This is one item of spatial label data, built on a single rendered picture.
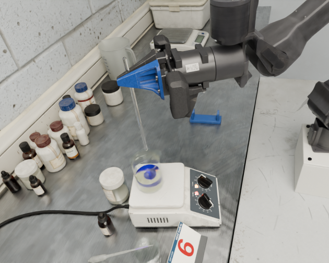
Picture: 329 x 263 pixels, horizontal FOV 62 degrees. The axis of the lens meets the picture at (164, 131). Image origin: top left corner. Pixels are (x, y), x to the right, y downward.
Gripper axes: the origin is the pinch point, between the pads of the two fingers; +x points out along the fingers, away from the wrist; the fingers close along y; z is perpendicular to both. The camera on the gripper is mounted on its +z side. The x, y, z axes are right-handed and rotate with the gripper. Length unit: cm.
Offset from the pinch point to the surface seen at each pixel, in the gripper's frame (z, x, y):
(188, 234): 33.6, -4.0, -9.7
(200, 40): 31, -30, 84
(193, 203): 29.6, -6.3, -5.1
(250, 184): 35.6, -22.1, 1.3
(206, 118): 34.0, -18.1, 28.7
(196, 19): 27, -33, 103
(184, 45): 30, -22, 81
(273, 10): 36, -83, 119
